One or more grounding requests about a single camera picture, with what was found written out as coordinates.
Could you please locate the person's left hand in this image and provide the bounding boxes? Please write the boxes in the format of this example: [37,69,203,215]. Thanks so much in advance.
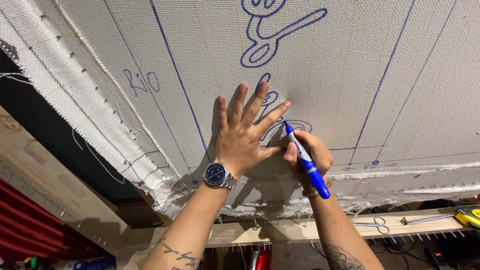
[215,81,292,179]

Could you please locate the person's right hand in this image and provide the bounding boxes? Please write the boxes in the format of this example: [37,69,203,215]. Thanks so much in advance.
[283,129,334,192]

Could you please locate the blue marker pen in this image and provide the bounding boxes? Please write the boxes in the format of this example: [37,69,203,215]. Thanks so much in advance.
[283,121,331,200]

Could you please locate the beige tufting cloth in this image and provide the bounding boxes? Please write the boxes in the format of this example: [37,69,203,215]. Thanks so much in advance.
[0,0,480,221]

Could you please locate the silver wristwatch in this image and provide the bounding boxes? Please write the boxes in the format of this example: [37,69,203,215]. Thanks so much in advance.
[203,162,239,191]

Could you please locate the silver scissors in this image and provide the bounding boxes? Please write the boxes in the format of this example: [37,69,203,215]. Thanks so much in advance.
[352,216,390,235]

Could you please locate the red tufting gun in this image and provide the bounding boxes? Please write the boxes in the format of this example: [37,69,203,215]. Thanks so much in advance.
[249,245,273,270]

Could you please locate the yellow tape measure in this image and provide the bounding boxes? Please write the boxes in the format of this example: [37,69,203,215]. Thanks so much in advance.
[400,204,480,230]

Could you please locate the black power strip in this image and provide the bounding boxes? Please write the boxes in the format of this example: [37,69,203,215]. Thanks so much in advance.
[386,235,451,269]

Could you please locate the blue bottle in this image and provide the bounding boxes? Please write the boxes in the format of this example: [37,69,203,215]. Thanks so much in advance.
[62,256,117,270]

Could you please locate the red curtain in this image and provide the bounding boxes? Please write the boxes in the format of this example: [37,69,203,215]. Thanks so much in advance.
[0,177,109,263]

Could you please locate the gold bracelet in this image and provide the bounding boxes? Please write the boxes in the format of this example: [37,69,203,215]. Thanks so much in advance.
[302,179,333,198]

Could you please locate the wooden tufting frame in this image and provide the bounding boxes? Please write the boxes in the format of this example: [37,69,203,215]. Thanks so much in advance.
[0,105,480,270]

